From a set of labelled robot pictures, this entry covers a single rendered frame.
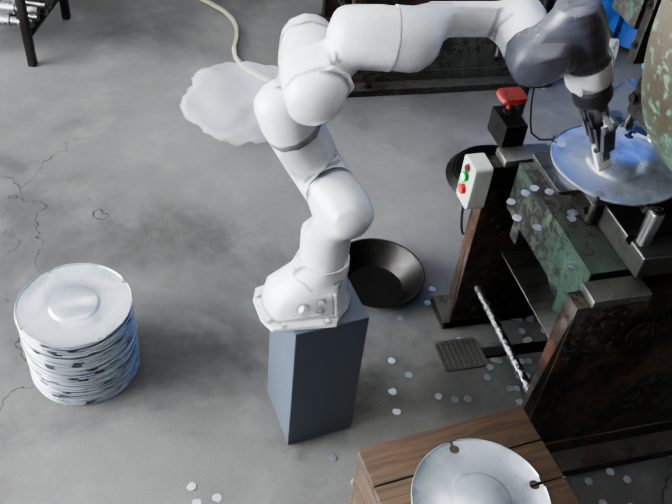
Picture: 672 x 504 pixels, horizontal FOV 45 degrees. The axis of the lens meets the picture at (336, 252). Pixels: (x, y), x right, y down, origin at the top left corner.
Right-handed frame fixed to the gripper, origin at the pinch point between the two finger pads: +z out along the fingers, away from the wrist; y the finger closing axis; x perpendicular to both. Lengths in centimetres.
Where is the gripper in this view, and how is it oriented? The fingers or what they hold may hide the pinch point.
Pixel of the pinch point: (601, 155)
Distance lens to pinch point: 172.8
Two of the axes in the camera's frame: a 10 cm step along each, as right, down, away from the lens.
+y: 2.9, 6.8, -6.7
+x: 8.9, -4.4, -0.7
